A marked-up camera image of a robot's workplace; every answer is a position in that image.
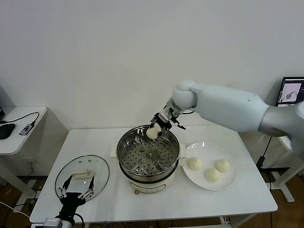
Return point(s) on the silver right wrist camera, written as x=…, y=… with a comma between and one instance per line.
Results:
x=162, y=117

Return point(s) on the white side desk with mouse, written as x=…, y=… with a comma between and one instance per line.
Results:
x=23, y=133

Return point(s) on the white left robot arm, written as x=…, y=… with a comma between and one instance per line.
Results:
x=67, y=223

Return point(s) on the stainless steel steamer basket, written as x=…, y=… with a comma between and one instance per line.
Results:
x=147, y=161

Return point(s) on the white side desk with laptop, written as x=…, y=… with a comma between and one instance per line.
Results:
x=285, y=187

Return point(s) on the white round plate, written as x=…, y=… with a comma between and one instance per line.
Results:
x=213, y=152

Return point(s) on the black computer mouse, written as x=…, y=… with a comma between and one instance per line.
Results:
x=6, y=131

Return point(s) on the grey usb hub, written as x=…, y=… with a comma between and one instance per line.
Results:
x=26, y=130

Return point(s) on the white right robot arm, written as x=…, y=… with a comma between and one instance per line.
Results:
x=225, y=107

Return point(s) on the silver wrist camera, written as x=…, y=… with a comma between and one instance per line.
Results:
x=52, y=223
x=162, y=117

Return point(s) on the cream electric cooker pot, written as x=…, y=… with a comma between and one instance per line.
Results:
x=152, y=186

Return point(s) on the white steamed baozi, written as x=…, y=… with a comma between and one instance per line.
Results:
x=212, y=175
x=194, y=164
x=223, y=165
x=153, y=133

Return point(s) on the black power adapter brick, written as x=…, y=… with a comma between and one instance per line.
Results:
x=260, y=162

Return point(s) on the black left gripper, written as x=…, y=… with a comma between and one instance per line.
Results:
x=71, y=204

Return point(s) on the open grey laptop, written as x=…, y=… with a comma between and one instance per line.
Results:
x=292, y=90

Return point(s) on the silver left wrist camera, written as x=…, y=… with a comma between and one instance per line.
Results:
x=52, y=223

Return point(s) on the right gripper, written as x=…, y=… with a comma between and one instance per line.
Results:
x=172, y=116

